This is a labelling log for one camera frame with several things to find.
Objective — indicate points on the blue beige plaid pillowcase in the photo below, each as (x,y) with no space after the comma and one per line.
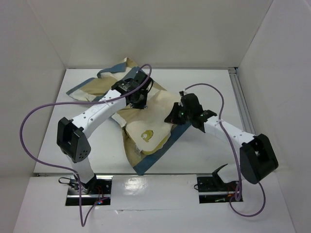
(93,89)

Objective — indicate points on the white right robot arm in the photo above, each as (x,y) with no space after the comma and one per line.
(226,132)

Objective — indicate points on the aluminium frame rail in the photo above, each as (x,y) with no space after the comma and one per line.
(245,116)

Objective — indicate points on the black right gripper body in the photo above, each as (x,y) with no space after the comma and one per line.
(174,114)

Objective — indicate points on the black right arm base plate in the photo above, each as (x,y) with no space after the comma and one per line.
(212,191)

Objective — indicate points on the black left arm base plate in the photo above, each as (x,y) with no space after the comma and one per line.
(99,193)

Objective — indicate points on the cream pillow with duck patch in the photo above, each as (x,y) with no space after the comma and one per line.
(146,127)

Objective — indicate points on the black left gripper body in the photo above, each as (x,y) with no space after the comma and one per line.
(141,102)

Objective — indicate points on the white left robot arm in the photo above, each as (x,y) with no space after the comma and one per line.
(72,134)

